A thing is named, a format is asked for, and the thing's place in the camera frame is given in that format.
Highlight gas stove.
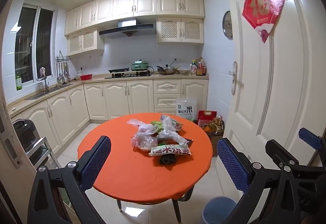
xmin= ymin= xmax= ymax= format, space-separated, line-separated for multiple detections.
xmin=104 ymin=71 xmax=153 ymax=79

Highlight clear white rice bag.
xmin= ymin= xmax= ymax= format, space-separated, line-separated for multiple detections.
xmin=176 ymin=98 xmax=198 ymax=122

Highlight black range hood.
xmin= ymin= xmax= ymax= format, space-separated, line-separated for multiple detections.
xmin=99 ymin=18 xmax=156 ymax=39

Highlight large cardboard box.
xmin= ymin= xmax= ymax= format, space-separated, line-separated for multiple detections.
xmin=207 ymin=132 xmax=225 ymax=157

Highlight round metal wall disc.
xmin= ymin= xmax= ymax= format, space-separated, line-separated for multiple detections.
xmin=222 ymin=11 xmax=233 ymax=40

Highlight steel wok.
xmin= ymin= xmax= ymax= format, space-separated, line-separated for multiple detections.
xmin=156 ymin=59 xmax=179 ymax=75

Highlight red paper door decoration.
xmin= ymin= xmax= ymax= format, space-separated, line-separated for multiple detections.
xmin=241 ymin=0 xmax=288 ymax=43

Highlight black round appliance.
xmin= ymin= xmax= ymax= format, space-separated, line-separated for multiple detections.
xmin=12 ymin=118 xmax=36 ymax=152

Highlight steel sink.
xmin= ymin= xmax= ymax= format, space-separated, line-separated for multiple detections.
xmin=25 ymin=83 xmax=74 ymax=100

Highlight clear bag with pink contents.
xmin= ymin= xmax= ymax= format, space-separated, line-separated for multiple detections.
xmin=131 ymin=125 xmax=159 ymax=151

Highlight round orange table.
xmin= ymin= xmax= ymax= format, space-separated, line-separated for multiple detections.
xmin=78 ymin=113 xmax=213 ymax=205

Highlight lime green snack packet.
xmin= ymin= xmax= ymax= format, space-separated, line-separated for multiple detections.
xmin=151 ymin=120 xmax=165 ymax=133

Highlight cluster of condiment bottles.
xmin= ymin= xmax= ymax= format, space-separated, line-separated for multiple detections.
xmin=191 ymin=57 xmax=207 ymax=76

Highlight cream upper wall cabinets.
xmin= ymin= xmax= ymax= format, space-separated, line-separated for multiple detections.
xmin=64 ymin=0 xmax=205 ymax=36

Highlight silver door handle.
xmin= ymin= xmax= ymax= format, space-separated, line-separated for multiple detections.
xmin=228 ymin=61 xmax=239 ymax=94

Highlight black plastic bag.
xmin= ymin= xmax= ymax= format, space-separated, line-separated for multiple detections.
xmin=158 ymin=155 xmax=177 ymax=165

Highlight blue white drink carton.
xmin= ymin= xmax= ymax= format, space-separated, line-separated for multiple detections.
xmin=168 ymin=117 xmax=184 ymax=132

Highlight utensil rack with ladles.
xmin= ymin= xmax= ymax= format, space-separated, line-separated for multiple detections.
xmin=55 ymin=50 xmax=73 ymax=84

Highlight kitchen window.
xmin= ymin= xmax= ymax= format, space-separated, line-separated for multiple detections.
xmin=14 ymin=3 xmax=55 ymax=84

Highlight cream base kitchen cabinets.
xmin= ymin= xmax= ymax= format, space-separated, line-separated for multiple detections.
xmin=8 ymin=78 xmax=209 ymax=161

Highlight white panel door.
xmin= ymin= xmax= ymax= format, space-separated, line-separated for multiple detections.
xmin=224 ymin=0 xmax=326 ymax=166

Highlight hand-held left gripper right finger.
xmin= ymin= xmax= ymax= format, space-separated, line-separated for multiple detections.
xmin=217 ymin=138 xmax=310 ymax=224

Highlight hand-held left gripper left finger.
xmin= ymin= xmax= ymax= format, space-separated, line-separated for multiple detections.
xmin=28 ymin=135 xmax=112 ymax=224

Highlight green electric cooking pot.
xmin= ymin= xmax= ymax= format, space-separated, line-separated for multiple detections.
xmin=131 ymin=61 xmax=151 ymax=72

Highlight long white food packet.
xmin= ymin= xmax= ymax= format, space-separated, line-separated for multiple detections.
xmin=149 ymin=145 xmax=193 ymax=157

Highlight green glass bottle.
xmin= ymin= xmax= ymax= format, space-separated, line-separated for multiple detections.
xmin=15 ymin=71 xmax=23 ymax=91

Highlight green patterned floor mat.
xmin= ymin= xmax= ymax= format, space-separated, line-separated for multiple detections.
xmin=57 ymin=186 xmax=75 ymax=209

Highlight round dining table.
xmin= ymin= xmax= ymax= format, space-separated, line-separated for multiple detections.
xmin=116 ymin=187 xmax=194 ymax=223

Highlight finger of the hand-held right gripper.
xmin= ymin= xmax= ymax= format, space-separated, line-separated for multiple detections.
xmin=298 ymin=127 xmax=326 ymax=150
xmin=265 ymin=139 xmax=319 ymax=176

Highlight metal step stool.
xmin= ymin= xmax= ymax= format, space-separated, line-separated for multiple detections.
xmin=25 ymin=136 xmax=62 ymax=171

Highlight red gift box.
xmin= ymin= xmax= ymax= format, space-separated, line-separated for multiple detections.
xmin=197 ymin=110 xmax=217 ymax=128

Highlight blue ribbed waste bin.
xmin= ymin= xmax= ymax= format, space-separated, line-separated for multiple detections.
xmin=202 ymin=196 xmax=238 ymax=224

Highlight steel faucet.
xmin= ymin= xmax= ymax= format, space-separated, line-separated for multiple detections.
xmin=42 ymin=77 xmax=51 ymax=94

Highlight clear plastic bag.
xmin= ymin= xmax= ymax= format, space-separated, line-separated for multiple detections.
xmin=127 ymin=119 xmax=156 ymax=135
xmin=158 ymin=115 xmax=189 ymax=147

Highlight lattice door wall cabinet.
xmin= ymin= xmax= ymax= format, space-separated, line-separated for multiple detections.
xmin=67 ymin=30 xmax=105 ymax=56
xmin=156 ymin=17 xmax=205 ymax=44

